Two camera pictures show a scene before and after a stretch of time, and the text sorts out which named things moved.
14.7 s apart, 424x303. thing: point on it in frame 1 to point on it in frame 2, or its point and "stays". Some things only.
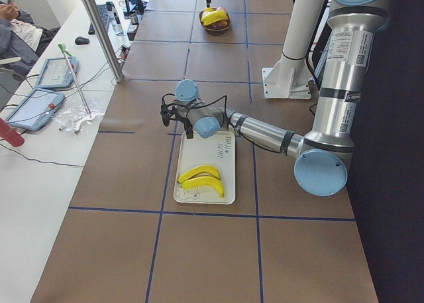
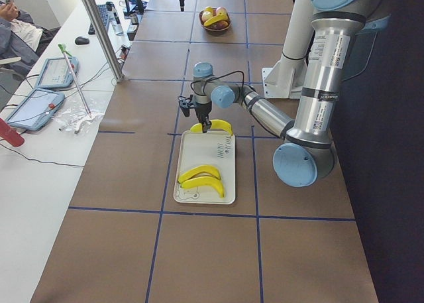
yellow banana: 203,181 stays
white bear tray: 218,151 stays
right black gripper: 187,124 to 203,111
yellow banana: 207,168 stays
